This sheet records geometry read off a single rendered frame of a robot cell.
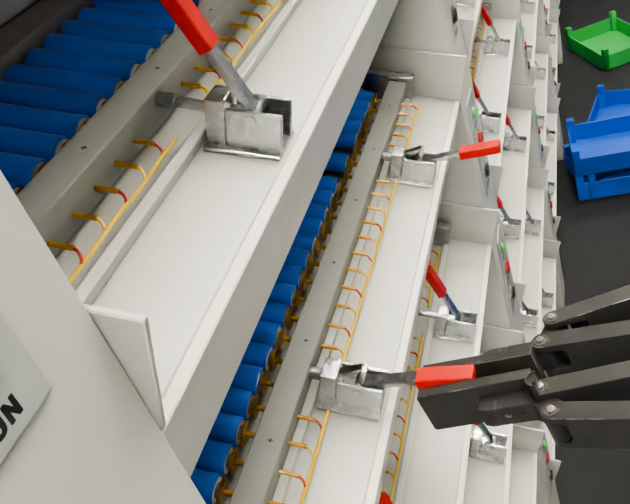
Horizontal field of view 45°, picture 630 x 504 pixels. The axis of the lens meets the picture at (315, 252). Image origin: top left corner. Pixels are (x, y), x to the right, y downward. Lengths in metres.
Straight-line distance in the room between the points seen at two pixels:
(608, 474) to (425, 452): 0.94
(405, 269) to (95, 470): 0.40
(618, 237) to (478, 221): 1.26
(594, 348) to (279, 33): 0.27
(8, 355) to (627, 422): 0.30
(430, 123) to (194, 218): 0.48
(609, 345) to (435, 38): 0.44
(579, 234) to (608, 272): 0.18
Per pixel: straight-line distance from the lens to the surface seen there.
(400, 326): 0.55
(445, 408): 0.48
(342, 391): 0.49
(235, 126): 0.38
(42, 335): 0.22
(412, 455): 0.71
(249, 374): 0.49
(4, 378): 0.20
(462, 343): 0.81
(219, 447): 0.46
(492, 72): 1.34
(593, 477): 1.62
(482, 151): 0.68
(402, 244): 0.62
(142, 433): 0.25
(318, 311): 0.52
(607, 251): 2.11
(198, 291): 0.31
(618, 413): 0.42
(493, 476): 0.94
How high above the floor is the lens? 1.29
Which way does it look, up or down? 33 degrees down
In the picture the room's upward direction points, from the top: 21 degrees counter-clockwise
